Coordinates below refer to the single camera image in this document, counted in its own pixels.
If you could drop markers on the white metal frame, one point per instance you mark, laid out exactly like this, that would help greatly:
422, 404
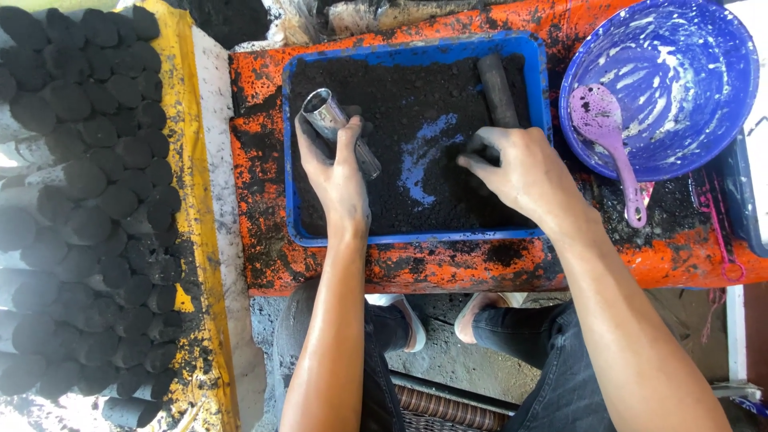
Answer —
737, 336

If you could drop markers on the pile of black charcoal briquettes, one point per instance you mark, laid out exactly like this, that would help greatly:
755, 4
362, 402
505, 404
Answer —
90, 204

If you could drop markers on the person's white sandal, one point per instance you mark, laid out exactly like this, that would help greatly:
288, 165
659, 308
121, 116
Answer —
414, 324
465, 321

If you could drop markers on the person's white left sandal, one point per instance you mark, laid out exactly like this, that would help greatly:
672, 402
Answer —
414, 324

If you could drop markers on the orange stained table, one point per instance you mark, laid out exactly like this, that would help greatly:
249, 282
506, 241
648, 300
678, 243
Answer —
264, 198

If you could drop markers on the person's white right sandal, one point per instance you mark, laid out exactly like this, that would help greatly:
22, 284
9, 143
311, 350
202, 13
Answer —
465, 321

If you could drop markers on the blue plastic basin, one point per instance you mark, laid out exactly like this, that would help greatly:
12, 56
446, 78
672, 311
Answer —
678, 78

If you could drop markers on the person's right hand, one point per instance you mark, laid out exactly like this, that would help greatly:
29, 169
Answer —
528, 174

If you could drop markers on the person's right fingers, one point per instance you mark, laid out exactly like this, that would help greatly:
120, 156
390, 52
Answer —
480, 157

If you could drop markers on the dark cylindrical rod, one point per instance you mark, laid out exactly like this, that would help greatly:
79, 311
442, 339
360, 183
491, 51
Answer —
497, 90

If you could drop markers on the person's left hand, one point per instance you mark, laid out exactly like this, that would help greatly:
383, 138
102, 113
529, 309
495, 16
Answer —
342, 186

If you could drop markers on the brown wicker chair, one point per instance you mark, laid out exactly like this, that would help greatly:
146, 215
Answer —
447, 411

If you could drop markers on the yellow tarp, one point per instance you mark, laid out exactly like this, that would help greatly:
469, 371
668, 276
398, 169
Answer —
198, 240

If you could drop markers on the person's dark jeans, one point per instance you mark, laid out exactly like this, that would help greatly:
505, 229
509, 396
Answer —
564, 384

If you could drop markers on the shiny metal tube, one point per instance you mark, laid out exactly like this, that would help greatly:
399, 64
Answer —
327, 117

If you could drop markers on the black charcoal powder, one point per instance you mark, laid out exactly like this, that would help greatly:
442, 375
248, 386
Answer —
396, 90

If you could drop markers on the dirty plastic sheet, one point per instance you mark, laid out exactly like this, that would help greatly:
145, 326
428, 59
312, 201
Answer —
372, 15

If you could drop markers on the blue plastic tray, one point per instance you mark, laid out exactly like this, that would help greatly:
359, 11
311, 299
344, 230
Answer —
414, 48

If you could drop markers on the white dusty sheet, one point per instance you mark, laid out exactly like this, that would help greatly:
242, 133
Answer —
225, 180

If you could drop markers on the dark blue container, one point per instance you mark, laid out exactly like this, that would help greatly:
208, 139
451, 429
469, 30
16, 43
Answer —
747, 198

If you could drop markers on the purple plastic spoon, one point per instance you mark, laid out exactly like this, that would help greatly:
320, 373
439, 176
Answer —
603, 123

